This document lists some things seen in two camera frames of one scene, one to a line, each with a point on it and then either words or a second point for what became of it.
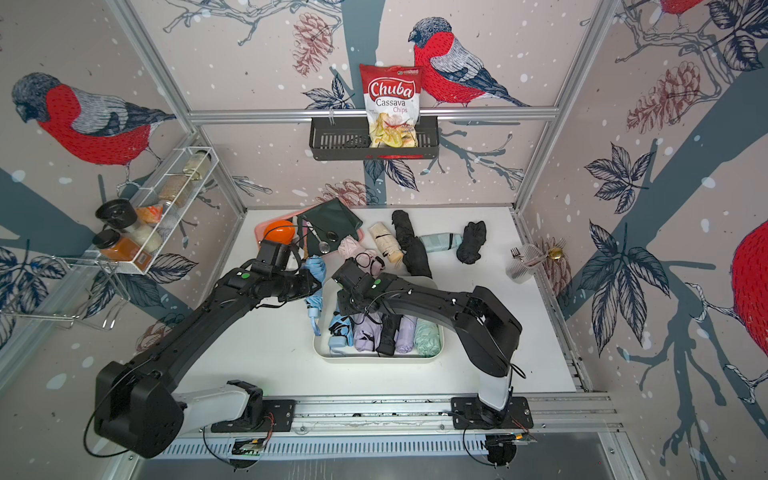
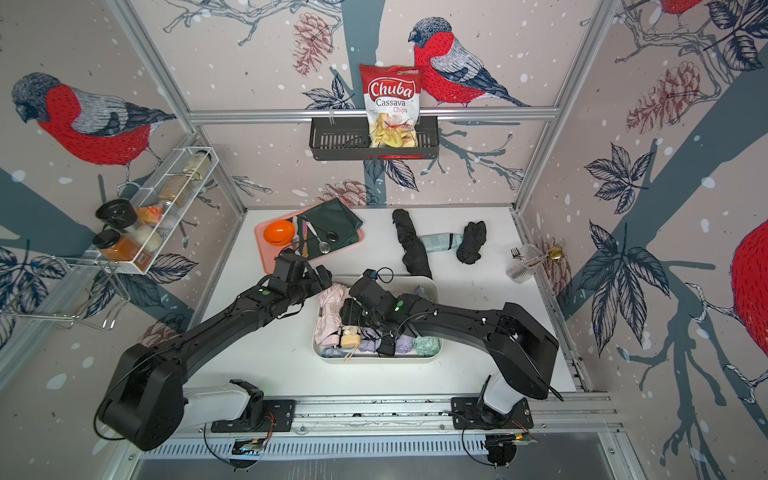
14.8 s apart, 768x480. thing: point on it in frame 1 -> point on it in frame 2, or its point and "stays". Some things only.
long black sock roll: [413, 250] stays
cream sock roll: [386, 244] -> [350, 338]
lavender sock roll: [367, 329] stays
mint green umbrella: [427, 338] stays
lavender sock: [405, 337] stays
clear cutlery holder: [521, 268] stays
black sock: [390, 326] stays
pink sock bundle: [350, 248] -> [330, 317]
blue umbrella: [314, 304] -> [331, 353]
